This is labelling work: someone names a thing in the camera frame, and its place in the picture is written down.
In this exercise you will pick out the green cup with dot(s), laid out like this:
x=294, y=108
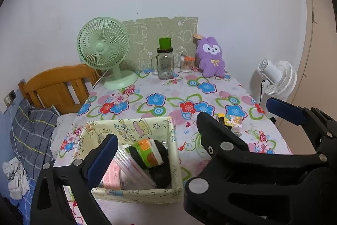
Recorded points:
x=165, y=43

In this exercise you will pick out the wall power socket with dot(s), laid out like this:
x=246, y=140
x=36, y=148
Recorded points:
x=10, y=98

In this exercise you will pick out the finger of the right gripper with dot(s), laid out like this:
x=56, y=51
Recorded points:
x=302, y=116

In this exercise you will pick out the yellow fabric storage box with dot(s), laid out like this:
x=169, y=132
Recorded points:
x=128, y=132

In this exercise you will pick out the glass mason jar mug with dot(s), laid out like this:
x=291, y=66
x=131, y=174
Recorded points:
x=163, y=63

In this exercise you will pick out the purple plush bunny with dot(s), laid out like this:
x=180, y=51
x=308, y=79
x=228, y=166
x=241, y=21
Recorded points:
x=209, y=55

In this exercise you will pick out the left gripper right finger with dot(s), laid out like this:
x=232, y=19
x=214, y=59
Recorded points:
x=238, y=186

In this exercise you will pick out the black item in box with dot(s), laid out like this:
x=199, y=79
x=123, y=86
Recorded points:
x=161, y=174

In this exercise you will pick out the pink packet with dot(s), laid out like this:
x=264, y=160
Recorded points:
x=111, y=179

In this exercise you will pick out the floral tablecloth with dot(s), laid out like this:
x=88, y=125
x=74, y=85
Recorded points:
x=181, y=98

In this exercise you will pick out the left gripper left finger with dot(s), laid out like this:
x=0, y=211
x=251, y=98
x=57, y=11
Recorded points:
x=50, y=205

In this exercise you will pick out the green desk fan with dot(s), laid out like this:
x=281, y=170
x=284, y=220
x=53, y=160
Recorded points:
x=103, y=44

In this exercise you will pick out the crumpled white cloth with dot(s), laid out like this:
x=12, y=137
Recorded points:
x=17, y=181

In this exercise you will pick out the toothpick jar orange lid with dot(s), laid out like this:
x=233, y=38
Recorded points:
x=186, y=63

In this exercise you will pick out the beige patterned wall board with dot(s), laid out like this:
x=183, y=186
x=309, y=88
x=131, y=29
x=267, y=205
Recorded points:
x=144, y=35

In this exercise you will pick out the green tissue pack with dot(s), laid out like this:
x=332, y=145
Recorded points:
x=145, y=153

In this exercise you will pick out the yellow snack packet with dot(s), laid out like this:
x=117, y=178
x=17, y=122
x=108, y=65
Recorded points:
x=232, y=122

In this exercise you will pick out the white standing fan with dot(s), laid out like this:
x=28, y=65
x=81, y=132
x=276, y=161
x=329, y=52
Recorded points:
x=279, y=79

